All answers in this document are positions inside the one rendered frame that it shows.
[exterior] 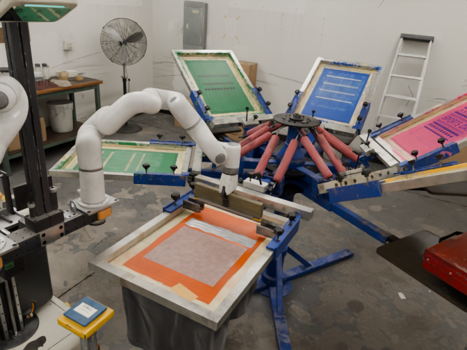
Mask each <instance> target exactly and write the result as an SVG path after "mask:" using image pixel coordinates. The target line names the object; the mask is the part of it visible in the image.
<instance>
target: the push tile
mask: <svg viewBox="0 0 467 350"><path fill-rule="evenodd" d="M105 310H107V307H106V306H104V305H102V304H100V303H98V302H96V301H95V300H93V299H91V298H89V297H85V298H83V299H82V300H80V301H79V302H78V303H76V304H75V305H74V306H72V307H71V308H70V309H69V310H67V311H66V312H64V313H63V315H64V316H66V317H67V318H69V319H71V320H72V321H74V322H76V323H77V324H79V325H81V326H83V327H86V326H87V325H88V324H90V323H91V322H92V321H93V320H95V319H96V318H97V317H98V316H100V314H102V313H103V312H104V311H105Z"/></svg>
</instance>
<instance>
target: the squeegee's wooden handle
mask: <svg viewBox="0 0 467 350"><path fill-rule="evenodd" d="M220 196H221V193H219V188H216V187H213V186H210V185H207V184H204V183H200V182H196V184H195V195H194V197H196V198H198V197H201V198H203V199H207V200H209V201H213V202H216V203H218V204H221V205H222V197H220ZM229 207H230V208H233V209H235V210H239V211H241V212H244V213H247V214H249V215H253V216H254V218H256V219H260V218H262V216H263V207H264V203H261V202H259V201H255V200H253V199H249V198H247V197H243V196H240V195H237V194H234V193H231V194H229Z"/></svg>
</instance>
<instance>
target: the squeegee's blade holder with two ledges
mask: <svg viewBox="0 0 467 350"><path fill-rule="evenodd" d="M198 200H200V201H203V202H206V203H209V204H211V205H214V206H217V207H220V208H223V209H225V210H229V211H231V212H234V213H237V214H239V215H243V216H246V217H249V218H251V219H253V218H254V216H253V215H249V214H247V213H245V212H241V211H239V210H235V209H233V208H230V207H225V206H223V205H221V204H218V203H216V202H213V201H209V200H207V199H203V198H201V197H198Z"/></svg>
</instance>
